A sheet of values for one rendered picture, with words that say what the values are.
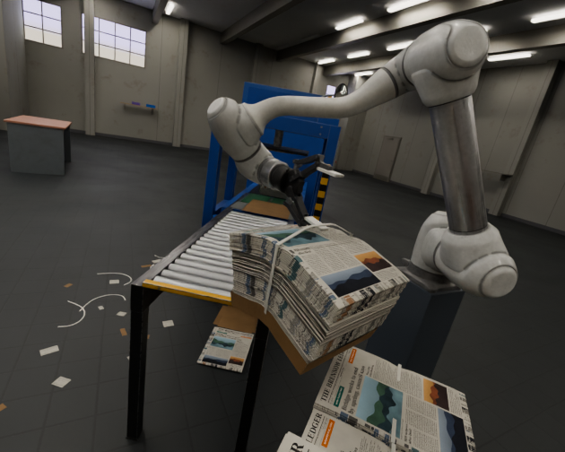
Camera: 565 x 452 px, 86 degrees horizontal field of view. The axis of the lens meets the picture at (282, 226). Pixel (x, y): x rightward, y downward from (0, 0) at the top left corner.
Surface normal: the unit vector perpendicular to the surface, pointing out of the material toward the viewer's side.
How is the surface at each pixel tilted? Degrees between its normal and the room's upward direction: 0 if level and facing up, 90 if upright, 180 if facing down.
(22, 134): 90
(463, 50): 84
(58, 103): 90
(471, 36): 86
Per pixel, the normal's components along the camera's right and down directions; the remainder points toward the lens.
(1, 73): 0.43, 0.34
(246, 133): 0.40, 0.58
